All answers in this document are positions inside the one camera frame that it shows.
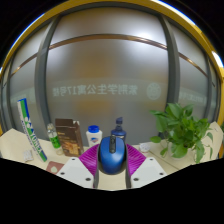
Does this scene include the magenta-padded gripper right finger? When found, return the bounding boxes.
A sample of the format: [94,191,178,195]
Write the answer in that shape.
[125,143,168,189]

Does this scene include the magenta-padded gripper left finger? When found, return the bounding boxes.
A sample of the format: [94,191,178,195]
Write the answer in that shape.
[55,143,101,189]

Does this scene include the blue computer mouse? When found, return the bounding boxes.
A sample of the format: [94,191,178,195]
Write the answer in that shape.
[97,134,128,176]

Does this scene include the pastel floral mouse pad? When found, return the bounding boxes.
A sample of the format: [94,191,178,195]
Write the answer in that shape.
[45,160,65,175]

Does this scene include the white bottle with blue cap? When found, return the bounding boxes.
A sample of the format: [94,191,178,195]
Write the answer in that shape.
[85,124,104,148]

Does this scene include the brown cardboard box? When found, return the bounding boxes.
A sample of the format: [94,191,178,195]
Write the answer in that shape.
[54,118,85,158]

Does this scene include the dark blue pump bottle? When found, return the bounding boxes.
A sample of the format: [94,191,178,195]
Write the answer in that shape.
[110,116,127,141]

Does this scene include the clear bottle green label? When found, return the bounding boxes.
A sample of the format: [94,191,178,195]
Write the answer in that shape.
[46,122,64,156]

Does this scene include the green potted plant white pot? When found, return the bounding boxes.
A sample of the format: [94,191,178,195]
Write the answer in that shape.
[149,102,214,164]

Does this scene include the small white packet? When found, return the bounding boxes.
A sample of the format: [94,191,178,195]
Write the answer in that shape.
[22,149,34,162]

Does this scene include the tall white green tube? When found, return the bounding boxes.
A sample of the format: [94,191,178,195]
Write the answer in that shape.
[16,97,48,163]

